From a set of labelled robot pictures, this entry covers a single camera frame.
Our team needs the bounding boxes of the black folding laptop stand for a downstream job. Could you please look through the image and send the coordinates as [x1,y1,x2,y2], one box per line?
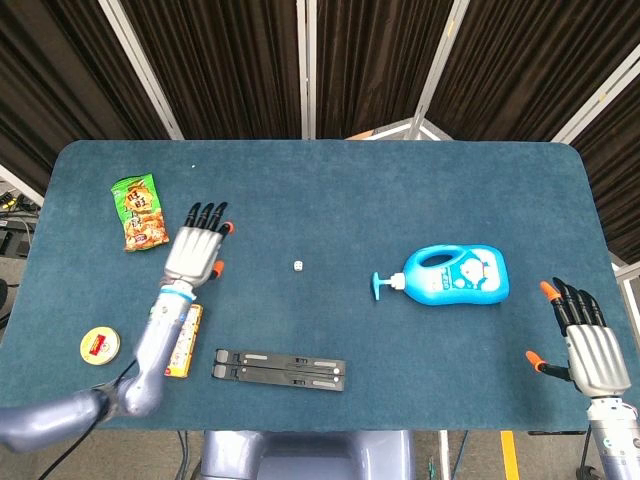
[210,348,347,393]

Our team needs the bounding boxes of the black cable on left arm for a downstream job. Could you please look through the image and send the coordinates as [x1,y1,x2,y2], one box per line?
[37,357,139,480]

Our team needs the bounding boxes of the white folding screen frame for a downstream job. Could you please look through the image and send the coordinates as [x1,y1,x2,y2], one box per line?
[0,0,640,281]

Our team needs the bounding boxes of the blue pump bottle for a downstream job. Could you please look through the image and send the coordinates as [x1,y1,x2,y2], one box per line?
[371,244,511,306]

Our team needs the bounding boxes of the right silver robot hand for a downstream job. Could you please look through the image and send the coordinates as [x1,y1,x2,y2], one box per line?
[525,277,633,399]

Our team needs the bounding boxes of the green snack bag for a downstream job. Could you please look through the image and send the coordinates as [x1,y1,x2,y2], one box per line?
[110,173,171,253]

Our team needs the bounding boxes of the round yellow tin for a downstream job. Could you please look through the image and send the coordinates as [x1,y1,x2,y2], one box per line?
[79,326,122,367]

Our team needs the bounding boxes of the yellow snack box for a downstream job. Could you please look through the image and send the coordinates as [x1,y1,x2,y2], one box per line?
[163,303,205,379]

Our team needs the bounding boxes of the dark blue table mat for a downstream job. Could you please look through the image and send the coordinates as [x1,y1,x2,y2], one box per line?
[0,139,640,434]

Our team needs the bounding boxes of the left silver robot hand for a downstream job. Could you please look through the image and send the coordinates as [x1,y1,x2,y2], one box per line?
[163,201,236,290]

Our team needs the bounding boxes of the grey-blue robot torso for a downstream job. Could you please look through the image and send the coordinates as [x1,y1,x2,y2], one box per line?
[199,429,416,480]

